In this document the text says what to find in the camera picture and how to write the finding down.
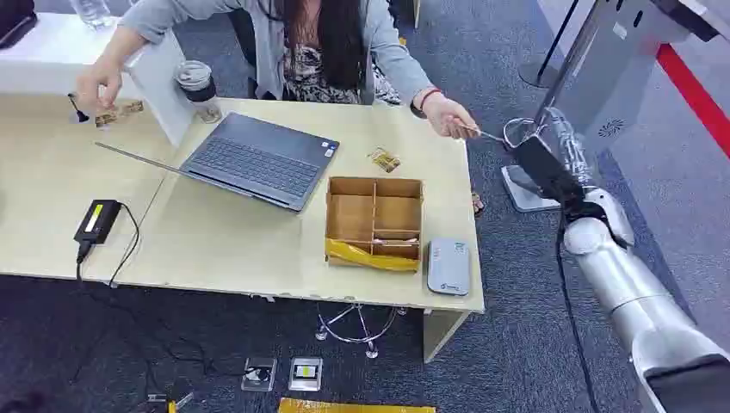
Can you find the pale desk leg panel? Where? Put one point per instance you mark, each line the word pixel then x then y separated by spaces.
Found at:
pixel 440 333

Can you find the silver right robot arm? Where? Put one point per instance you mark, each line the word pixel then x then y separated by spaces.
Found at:
pixel 627 279

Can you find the dark grey open laptop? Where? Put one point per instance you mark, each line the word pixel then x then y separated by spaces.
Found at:
pixel 259 159

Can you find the black bag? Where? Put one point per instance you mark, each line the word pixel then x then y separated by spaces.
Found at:
pixel 14 23

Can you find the black barrier post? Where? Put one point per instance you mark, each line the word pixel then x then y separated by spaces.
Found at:
pixel 535 74

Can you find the thin silver metal tool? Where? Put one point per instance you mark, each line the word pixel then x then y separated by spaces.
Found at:
pixel 485 134

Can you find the pink card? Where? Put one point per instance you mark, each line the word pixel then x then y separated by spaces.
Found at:
pixel 396 240

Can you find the person's left hand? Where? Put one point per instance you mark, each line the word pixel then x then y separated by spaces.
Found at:
pixel 447 117

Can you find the person's foot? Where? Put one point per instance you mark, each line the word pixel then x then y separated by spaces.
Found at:
pixel 478 204

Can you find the black power adapter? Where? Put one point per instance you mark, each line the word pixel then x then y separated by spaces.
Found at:
pixel 97 221

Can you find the chrome stool base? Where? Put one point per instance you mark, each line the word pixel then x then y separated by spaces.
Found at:
pixel 356 336

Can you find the person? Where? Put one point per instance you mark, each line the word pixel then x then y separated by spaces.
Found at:
pixel 336 51

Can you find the yellow flat package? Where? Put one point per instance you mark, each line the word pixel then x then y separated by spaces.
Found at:
pixel 353 407

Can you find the wooden compartment box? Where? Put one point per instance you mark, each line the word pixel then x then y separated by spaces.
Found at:
pixel 353 214

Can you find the white cabinet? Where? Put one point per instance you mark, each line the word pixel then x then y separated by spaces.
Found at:
pixel 51 57

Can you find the black chair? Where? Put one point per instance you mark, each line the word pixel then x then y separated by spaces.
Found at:
pixel 245 45

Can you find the silver floor socket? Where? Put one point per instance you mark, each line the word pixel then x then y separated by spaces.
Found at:
pixel 259 374
pixel 305 374

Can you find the clear tumbler with black sleeve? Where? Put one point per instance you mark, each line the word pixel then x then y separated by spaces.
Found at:
pixel 198 91

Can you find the grey kiosk stand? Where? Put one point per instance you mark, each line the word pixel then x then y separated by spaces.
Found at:
pixel 616 62

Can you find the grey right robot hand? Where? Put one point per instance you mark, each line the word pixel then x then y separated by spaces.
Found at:
pixel 550 165

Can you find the clear plastic bottle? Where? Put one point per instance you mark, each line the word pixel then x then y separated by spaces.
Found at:
pixel 91 11

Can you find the person's right hand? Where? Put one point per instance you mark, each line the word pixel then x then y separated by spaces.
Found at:
pixel 98 82

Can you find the grey rounded flat case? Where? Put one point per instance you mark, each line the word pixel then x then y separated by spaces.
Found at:
pixel 449 267

